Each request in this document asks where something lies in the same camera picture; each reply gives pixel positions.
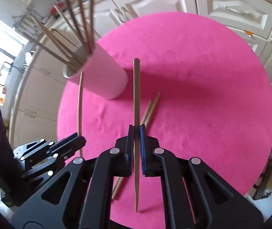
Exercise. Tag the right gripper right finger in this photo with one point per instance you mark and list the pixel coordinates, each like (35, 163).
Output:
(194, 195)

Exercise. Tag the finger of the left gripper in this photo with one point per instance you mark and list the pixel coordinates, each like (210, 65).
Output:
(67, 147)

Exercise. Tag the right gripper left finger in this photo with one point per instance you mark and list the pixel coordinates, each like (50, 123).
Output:
(79, 196)

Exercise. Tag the dark wooden chopstick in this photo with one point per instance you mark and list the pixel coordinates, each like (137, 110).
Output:
(78, 31)

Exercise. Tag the pink cylindrical cup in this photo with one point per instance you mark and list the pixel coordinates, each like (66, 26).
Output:
(102, 75)

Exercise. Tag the pink tablecloth round table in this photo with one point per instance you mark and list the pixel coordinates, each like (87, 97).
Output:
(215, 103)

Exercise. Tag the hanging utensil rack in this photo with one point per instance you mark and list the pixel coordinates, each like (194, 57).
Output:
(26, 24)

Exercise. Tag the red container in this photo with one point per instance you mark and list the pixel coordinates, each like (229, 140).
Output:
(53, 11)

